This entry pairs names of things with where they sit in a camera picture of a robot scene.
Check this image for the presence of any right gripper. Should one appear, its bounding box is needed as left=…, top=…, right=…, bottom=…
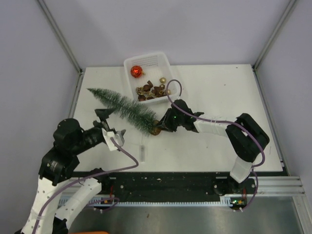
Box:
left=156, top=108, right=185, bottom=132

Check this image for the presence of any small green christmas tree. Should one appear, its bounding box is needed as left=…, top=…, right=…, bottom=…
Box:
left=87, top=88, right=161, bottom=136

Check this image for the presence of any brown and gold ornament garland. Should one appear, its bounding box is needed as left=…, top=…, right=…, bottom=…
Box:
left=135, top=80, right=171, bottom=101

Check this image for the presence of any white plastic basket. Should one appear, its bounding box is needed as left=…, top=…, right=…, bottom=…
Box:
left=124, top=52, right=174, bottom=100

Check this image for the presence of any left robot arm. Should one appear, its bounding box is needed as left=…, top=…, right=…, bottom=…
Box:
left=17, top=109, right=118, bottom=234

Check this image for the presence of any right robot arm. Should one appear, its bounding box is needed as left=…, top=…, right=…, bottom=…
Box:
left=155, top=99, right=270, bottom=193

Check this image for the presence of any gold bauble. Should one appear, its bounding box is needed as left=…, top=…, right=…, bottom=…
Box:
left=159, top=77, right=166, bottom=84

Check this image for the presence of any red glitter bauble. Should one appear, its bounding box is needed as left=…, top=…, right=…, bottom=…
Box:
left=130, top=65, right=146, bottom=78

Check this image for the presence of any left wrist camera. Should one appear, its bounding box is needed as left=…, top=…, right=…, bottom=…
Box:
left=102, top=129, right=126, bottom=151

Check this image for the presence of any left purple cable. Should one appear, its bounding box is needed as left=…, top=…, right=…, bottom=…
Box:
left=31, top=136, right=140, bottom=234

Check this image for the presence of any purple cable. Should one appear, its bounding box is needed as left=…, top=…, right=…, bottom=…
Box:
left=31, top=136, right=140, bottom=234
left=166, top=79, right=267, bottom=212

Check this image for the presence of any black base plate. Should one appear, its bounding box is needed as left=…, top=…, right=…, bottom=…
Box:
left=70, top=171, right=259, bottom=202

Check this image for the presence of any white cable duct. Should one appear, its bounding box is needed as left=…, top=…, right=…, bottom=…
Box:
left=58, top=195, right=248, bottom=208

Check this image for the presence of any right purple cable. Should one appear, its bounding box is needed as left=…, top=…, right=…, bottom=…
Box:
left=166, top=79, right=267, bottom=212

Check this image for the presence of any left aluminium corner post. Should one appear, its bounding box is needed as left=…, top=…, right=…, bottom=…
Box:
left=35, top=0, right=82, bottom=75

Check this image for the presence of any aluminium corner post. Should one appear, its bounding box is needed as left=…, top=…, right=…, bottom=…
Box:
left=252, top=0, right=300, bottom=71
left=35, top=0, right=82, bottom=75

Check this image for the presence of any right aluminium corner post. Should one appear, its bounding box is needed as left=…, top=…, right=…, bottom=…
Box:
left=252, top=0, right=300, bottom=71

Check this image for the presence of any aluminium frame rail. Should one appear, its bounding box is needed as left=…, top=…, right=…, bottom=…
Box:
left=39, top=177, right=306, bottom=195

